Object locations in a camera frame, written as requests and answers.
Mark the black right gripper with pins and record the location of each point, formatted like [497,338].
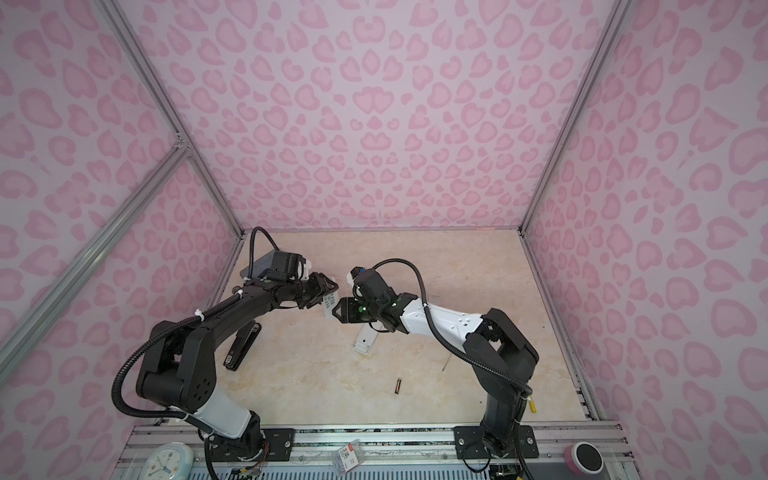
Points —
[347,310]

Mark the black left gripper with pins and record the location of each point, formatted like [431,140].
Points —
[321,288]

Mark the white remote control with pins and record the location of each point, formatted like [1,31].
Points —
[365,341]
[329,302]

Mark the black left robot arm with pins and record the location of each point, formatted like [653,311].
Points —
[174,374]

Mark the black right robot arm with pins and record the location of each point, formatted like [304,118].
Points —
[502,358]

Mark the grey rectangular sponge block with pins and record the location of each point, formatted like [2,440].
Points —
[256,268]

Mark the black stapler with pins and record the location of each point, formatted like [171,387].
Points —
[244,339]

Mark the small clear parts box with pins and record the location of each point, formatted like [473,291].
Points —
[347,458]

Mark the white analog clock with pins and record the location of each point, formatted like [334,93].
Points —
[172,461]

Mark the pink tape roll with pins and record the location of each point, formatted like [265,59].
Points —
[583,458]

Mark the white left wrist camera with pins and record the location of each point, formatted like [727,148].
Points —
[304,269]

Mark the aluminium front rail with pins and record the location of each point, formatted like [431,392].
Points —
[398,451]

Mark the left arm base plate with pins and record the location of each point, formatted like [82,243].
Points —
[270,444]

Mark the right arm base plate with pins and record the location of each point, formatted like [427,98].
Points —
[475,443]

